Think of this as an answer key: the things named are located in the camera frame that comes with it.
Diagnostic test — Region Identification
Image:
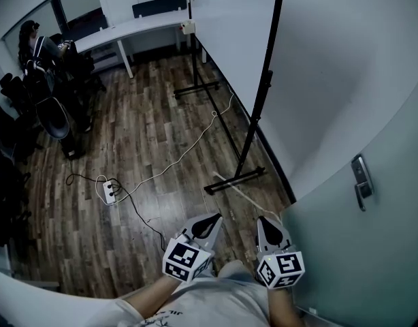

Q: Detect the black power cable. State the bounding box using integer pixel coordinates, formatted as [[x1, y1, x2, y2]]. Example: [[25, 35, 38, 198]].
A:
[[65, 172, 168, 253]]

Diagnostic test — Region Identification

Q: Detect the black office chair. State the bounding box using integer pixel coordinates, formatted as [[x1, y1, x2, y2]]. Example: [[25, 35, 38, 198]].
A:
[[0, 72, 43, 248], [57, 41, 108, 93]]

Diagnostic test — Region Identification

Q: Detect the white power strip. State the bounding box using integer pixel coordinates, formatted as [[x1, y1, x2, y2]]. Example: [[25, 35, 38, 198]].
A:
[[101, 179, 119, 205]]

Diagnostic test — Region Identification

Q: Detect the person's right forearm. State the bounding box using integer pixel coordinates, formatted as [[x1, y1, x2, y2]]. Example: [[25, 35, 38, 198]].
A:
[[266, 285, 304, 327]]

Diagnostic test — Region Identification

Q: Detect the person's white shirt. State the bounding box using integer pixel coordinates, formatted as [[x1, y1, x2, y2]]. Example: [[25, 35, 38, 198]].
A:
[[89, 277, 276, 327]]

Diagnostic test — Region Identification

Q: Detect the white office desk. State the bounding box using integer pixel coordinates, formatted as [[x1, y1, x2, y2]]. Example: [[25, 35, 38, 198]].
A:
[[74, 16, 197, 80]]

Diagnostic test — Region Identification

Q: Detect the long white cable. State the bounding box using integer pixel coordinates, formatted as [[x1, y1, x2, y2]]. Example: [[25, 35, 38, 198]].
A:
[[95, 92, 236, 200]]

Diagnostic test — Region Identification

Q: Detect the frosted glass door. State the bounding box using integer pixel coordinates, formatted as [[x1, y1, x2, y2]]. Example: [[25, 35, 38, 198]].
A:
[[280, 80, 418, 327]]

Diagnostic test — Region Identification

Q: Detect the thin white floor cable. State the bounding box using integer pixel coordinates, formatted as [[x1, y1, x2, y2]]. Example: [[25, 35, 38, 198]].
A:
[[212, 170, 285, 223]]

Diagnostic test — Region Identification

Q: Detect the white whiteboard panel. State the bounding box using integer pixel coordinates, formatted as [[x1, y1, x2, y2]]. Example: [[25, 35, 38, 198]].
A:
[[188, 0, 285, 121]]

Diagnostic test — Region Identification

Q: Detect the grey seat office chair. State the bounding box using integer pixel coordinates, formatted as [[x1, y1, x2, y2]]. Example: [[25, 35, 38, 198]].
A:
[[33, 95, 71, 140]]

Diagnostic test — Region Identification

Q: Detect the black whiteboard stand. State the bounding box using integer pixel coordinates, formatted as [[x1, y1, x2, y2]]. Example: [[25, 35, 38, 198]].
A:
[[173, 0, 292, 197]]

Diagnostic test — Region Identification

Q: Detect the person's left forearm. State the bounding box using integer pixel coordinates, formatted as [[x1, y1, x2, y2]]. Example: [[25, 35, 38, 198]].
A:
[[123, 273, 183, 320]]

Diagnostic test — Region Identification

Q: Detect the black desk divider panel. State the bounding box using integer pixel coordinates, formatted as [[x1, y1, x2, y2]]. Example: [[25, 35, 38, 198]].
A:
[[131, 0, 189, 20]]

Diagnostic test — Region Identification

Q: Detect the metal door lock handle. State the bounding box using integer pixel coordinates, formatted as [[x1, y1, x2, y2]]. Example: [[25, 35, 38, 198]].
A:
[[351, 154, 375, 213]]

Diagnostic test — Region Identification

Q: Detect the person's light trouser leg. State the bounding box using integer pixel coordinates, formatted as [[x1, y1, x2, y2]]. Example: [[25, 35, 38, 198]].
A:
[[216, 260, 259, 283]]

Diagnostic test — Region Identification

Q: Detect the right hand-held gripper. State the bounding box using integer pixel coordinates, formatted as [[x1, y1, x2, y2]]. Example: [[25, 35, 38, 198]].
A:
[[255, 215, 305, 290]]

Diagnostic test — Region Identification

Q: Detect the white round table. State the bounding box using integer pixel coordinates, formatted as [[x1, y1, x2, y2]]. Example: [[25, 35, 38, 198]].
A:
[[0, 266, 135, 327]]

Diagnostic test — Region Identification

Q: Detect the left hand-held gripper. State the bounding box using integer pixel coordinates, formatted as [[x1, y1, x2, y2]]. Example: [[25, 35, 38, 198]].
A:
[[162, 213, 224, 283]]

